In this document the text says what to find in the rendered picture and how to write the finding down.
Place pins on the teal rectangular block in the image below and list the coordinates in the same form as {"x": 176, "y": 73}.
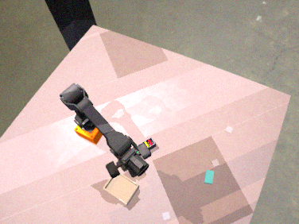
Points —
{"x": 209, "y": 176}

